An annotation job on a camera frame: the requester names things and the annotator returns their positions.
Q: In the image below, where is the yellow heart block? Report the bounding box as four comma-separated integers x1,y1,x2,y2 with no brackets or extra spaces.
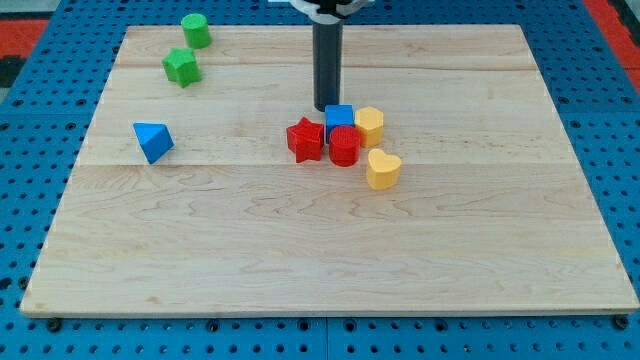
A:
366,149,402,190

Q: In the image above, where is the red star block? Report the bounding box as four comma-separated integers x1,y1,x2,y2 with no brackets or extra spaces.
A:
286,117,324,163

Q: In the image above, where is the red cylinder block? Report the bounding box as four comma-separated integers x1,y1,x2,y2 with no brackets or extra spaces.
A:
329,125,361,167

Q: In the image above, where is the blue cube block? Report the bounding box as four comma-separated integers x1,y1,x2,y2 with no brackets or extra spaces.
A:
325,104,354,143

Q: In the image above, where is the yellow hexagon block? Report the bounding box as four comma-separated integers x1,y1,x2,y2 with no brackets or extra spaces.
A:
354,107,384,148

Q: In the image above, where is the wooden board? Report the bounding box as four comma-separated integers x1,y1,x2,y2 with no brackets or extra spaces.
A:
21,24,639,318

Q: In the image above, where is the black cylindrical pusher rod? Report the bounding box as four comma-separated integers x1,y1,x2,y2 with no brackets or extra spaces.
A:
312,19,344,112

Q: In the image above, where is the blue triangular prism block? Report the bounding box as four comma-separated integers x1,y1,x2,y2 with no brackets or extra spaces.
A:
133,122,174,164

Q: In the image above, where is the green star block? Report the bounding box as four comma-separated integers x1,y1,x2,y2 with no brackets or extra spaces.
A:
162,48,202,88

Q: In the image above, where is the green cylinder block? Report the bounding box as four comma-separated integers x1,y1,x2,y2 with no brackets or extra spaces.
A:
180,13,212,49

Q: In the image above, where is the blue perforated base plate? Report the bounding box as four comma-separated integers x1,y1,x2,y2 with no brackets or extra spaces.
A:
1,1,639,359

